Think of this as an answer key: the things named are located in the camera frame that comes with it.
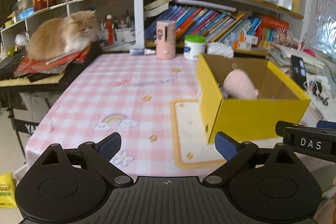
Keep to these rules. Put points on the yellow plastic bag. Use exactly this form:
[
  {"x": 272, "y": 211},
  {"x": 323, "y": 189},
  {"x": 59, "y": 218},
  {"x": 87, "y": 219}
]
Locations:
[{"x": 7, "y": 191}]

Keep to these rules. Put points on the person's right hand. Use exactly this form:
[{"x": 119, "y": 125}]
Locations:
[{"x": 326, "y": 211}]

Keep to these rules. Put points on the white bookshelf frame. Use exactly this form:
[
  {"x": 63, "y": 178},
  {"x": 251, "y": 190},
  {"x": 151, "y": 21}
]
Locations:
[{"x": 31, "y": 23}]

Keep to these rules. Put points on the pink checkered tablecloth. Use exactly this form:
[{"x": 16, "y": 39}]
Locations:
[{"x": 130, "y": 95}]

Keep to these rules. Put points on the small spray bottle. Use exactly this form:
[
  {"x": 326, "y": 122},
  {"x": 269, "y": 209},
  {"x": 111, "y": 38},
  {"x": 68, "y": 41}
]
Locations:
[{"x": 142, "y": 52}]

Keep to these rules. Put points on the white jar green lid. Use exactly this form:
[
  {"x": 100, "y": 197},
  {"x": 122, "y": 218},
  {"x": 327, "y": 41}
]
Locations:
[{"x": 194, "y": 46}]

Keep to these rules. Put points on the red foil papers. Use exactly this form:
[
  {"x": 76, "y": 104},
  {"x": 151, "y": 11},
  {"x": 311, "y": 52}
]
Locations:
[{"x": 53, "y": 66}]

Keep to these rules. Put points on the keyboard stand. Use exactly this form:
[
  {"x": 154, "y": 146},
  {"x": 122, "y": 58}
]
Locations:
[{"x": 18, "y": 125}]

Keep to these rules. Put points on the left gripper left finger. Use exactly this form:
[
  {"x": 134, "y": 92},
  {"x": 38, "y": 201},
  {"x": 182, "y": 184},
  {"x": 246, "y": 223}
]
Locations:
[{"x": 97, "y": 157}]

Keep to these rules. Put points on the cream yellow-bordered desk mat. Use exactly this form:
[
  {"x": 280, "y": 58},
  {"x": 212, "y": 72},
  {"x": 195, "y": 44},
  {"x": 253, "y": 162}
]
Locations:
[{"x": 191, "y": 147}]

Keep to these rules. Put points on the black smartphone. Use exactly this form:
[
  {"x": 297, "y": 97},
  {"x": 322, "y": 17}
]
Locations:
[{"x": 299, "y": 72}]

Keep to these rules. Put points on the row of colourful books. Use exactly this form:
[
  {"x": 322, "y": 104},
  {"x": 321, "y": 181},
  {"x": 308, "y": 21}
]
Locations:
[{"x": 216, "y": 25}]

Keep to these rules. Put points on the stack of papers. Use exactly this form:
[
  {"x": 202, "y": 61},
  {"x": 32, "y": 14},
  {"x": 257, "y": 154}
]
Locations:
[{"x": 281, "y": 56}]

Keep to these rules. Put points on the white pen holder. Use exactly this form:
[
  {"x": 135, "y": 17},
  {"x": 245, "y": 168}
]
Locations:
[{"x": 120, "y": 36}]

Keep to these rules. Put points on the black Yamaha keyboard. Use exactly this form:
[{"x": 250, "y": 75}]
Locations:
[{"x": 41, "y": 82}]

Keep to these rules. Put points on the orange white cat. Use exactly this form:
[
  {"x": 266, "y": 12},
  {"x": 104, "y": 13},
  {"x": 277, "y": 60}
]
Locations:
[{"x": 59, "y": 36}]

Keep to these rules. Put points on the yellow cardboard box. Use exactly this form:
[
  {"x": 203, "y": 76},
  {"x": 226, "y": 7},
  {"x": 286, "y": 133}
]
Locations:
[{"x": 279, "y": 99}]

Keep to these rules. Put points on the pink cylindrical humidifier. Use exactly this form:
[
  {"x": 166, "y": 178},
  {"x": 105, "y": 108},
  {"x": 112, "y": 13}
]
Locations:
[{"x": 166, "y": 39}]

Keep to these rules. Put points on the pink plush toy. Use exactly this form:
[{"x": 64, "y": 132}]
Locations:
[{"x": 239, "y": 85}]

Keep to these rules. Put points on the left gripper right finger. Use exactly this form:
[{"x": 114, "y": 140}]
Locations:
[{"x": 236, "y": 155}]

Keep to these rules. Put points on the white quilted purse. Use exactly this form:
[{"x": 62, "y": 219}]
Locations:
[{"x": 220, "y": 50}]

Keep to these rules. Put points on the grey toy car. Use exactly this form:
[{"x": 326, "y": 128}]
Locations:
[{"x": 225, "y": 93}]

